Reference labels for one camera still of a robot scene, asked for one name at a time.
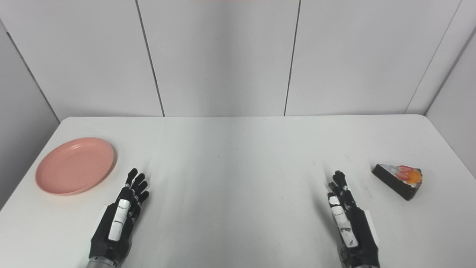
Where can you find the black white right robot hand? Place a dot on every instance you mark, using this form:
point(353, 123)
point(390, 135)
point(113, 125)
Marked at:
point(353, 230)

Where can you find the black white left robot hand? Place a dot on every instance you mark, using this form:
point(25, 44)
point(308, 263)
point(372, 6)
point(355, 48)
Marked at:
point(118, 219)

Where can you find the chocolate cake slice with fruit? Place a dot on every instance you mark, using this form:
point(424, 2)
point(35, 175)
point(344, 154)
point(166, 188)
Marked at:
point(399, 180)

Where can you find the pink round plate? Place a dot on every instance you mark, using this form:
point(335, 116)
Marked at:
point(74, 166)

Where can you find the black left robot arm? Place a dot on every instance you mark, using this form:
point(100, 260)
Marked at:
point(101, 262)

